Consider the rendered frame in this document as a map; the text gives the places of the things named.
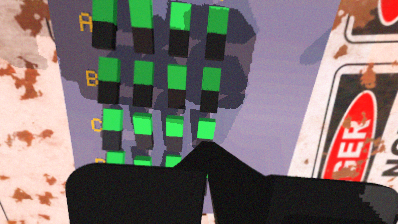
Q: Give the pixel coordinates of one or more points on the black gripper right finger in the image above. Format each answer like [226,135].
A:
[242,195]

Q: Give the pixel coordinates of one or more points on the grey switch panel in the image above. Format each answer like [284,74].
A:
[145,81]

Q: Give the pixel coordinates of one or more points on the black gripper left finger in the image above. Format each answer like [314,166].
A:
[116,193]

